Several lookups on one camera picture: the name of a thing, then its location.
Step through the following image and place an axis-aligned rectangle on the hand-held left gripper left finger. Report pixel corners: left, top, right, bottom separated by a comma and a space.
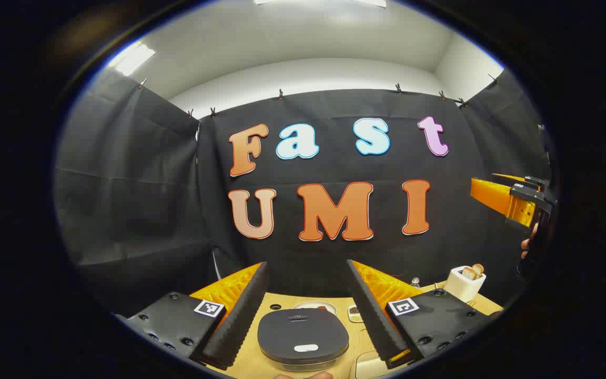
115, 262, 270, 371

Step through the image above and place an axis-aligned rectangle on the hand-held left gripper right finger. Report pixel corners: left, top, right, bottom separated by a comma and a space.
346, 259, 503, 369

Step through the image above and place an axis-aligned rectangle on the dark grey rice cooker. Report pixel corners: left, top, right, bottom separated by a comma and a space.
257, 308, 350, 372

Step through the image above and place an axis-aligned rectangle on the round white plate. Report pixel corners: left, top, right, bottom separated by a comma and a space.
292, 301, 338, 315

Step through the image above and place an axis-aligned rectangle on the white toaster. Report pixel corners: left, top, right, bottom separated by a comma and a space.
443, 266, 487, 303

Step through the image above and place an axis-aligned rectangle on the black backdrop cloth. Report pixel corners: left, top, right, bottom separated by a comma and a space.
53, 68, 553, 316

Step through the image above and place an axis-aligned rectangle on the row of black cloth clips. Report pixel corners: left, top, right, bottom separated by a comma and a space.
137, 74, 498, 119

